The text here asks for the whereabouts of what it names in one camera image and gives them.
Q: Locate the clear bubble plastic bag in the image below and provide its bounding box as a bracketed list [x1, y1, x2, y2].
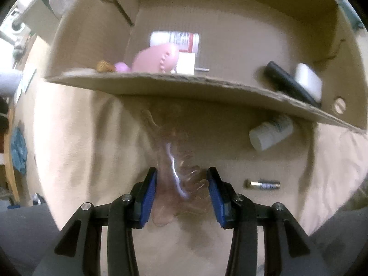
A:
[141, 103, 211, 226]

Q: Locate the white wall charger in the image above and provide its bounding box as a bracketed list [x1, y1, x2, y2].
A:
[175, 52, 210, 75]

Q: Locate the pink oval case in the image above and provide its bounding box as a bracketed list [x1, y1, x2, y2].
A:
[131, 43, 180, 73]

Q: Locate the pink perfume bottle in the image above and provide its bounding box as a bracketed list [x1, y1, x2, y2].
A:
[96, 60, 131, 73]

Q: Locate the AA battery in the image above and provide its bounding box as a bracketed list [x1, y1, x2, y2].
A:
[244, 179, 281, 190]

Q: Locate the white earbuds case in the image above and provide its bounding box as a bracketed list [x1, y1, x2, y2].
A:
[294, 63, 322, 103]

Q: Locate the beige bed sheet mattress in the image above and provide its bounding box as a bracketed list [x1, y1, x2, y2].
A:
[12, 34, 368, 276]

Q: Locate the white pink pill bottle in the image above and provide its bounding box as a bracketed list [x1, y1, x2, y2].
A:
[150, 31, 200, 54]

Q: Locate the open cardboard box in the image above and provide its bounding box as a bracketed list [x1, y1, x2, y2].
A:
[45, 0, 367, 132]

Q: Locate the white small bottle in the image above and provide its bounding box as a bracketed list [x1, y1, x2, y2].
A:
[249, 115, 294, 152]

